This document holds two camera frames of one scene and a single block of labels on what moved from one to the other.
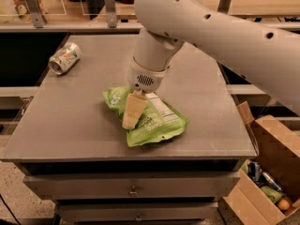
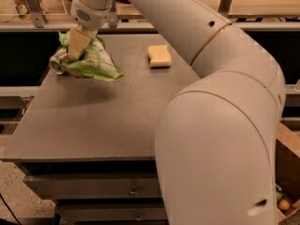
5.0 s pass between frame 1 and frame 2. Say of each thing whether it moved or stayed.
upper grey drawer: stayed
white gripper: moved
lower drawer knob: stayed
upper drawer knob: stayed
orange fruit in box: stayed
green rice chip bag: moved
